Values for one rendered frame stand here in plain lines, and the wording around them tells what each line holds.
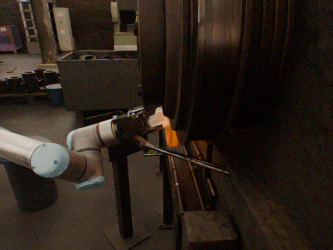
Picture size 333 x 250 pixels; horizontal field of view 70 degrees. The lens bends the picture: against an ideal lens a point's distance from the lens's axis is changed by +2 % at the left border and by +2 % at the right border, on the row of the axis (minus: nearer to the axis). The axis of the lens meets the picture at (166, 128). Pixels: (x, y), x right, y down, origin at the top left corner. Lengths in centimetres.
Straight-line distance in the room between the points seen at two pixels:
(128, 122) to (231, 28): 54
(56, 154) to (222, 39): 51
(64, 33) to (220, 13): 993
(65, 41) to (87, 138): 949
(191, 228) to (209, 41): 34
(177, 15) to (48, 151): 49
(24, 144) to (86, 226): 95
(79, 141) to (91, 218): 93
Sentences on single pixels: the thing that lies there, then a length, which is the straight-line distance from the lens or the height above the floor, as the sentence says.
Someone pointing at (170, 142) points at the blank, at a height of 79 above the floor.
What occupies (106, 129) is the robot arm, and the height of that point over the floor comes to 83.
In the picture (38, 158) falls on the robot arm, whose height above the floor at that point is 83.
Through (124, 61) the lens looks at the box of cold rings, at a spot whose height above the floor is 71.
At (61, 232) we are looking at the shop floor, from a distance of 168.
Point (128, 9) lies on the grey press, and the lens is 314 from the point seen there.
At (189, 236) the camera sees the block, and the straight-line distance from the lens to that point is 49.
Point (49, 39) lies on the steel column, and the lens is 744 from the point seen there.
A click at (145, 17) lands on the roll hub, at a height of 117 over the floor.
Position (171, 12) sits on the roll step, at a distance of 42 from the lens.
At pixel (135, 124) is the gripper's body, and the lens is 80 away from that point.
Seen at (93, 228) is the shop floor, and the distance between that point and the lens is 164.
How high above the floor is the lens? 116
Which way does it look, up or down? 25 degrees down
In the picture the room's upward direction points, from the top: straight up
